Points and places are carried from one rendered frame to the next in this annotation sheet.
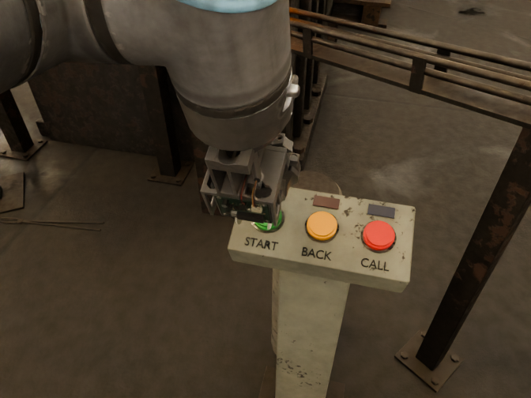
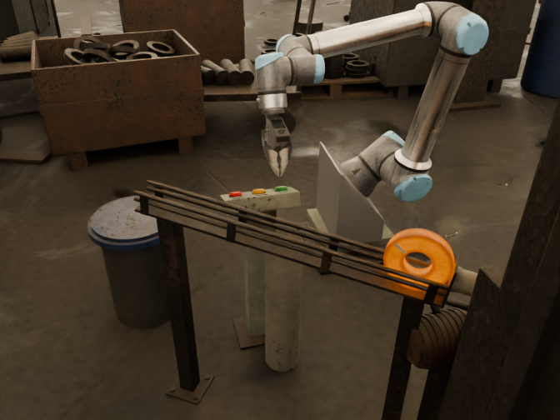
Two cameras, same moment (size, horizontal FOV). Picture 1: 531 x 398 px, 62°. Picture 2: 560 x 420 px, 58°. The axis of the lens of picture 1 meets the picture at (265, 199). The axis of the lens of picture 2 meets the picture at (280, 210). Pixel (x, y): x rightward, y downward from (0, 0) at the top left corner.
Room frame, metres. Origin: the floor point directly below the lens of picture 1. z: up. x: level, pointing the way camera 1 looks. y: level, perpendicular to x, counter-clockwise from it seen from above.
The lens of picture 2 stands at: (1.67, -0.69, 1.40)
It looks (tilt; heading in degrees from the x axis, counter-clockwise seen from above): 32 degrees down; 151
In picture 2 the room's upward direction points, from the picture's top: 1 degrees clockwise
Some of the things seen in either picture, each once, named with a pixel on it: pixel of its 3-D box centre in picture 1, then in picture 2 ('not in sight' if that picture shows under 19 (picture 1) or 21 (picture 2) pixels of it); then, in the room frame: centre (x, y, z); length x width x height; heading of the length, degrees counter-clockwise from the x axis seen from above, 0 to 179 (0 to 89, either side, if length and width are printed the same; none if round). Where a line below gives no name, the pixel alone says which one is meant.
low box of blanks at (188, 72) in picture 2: not in sight; (120, 92); (-1.59, -0.08, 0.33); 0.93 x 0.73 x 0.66; 83
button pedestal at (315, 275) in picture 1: (307, 339); (260, 265); (0.41, -0.08, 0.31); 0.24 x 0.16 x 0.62; 76
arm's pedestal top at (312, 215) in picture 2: not in sight; (348, 226); (0.10, 0.54, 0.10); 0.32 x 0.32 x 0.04; 76
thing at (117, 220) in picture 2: not in sight; (141, 263); (0.08, -0.42, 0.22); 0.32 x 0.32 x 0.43
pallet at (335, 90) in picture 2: not in sight; (324, 58); (-2.02, 1.78, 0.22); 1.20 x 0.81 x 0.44; 71
